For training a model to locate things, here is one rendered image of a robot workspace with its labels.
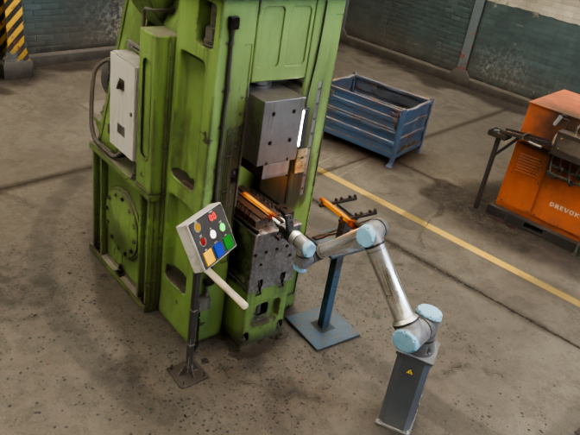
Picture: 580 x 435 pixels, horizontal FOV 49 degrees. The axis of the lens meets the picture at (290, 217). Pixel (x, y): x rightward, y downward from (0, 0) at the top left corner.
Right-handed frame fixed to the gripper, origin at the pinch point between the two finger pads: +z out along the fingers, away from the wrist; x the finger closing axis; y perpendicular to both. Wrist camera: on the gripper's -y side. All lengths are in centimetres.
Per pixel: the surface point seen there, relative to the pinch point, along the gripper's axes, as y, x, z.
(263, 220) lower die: 3.0, -6.2, 3.0
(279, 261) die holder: 33.7, 7.3, -4.0
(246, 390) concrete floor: 99, -33, -41
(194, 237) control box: -13, -70, -17
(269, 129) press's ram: -59, -12, 6
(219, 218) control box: -13.1, -46.6, -5.8
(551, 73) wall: 40, 726, 232
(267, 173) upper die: -30.7, -9.0, 4.5
